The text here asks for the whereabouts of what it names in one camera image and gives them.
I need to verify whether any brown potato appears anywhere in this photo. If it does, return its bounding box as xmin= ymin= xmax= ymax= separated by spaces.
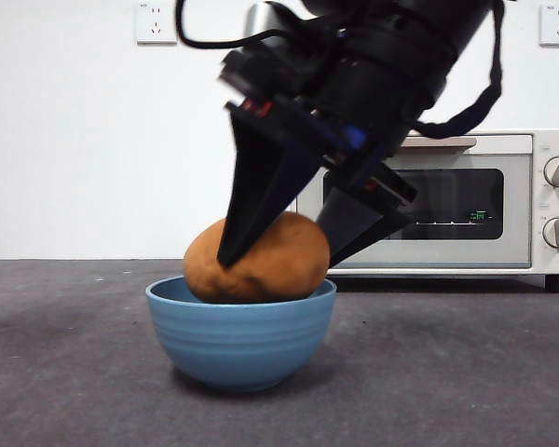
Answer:
xmin=183 ymin=211 xmax=332 ymax=305

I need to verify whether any glass oven door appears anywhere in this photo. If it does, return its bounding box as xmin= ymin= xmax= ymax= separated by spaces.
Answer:
xmin=293 ymin=133 xmax=533 ymax=270

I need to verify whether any beige oven door handle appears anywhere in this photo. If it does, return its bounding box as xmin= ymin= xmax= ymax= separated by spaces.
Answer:
xmin=400 ymin=134 xmax=478 ymax=150

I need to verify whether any blue ceramic bowl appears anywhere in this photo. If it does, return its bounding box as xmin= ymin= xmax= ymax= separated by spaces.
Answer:
xmin=143 ymin=274 xmax=337 ymax=392

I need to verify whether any cream Toshiba toaster oven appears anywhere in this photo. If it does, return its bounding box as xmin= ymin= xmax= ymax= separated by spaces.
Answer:
xmin=288 ymin=129 xmax=559 ymax=293

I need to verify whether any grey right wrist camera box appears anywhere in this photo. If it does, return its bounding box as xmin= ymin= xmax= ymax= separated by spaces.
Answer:
xmin=243 ymin=1 xmax=290 ymax=47

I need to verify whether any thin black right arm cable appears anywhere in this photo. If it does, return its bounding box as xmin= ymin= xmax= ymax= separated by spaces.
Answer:
xmin=174 ymin=0 xmax=262 ymax=51

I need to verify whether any thick braided black cable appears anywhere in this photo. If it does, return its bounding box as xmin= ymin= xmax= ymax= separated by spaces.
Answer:
xmin=413 ymin=0 xmax=505 ymax=140

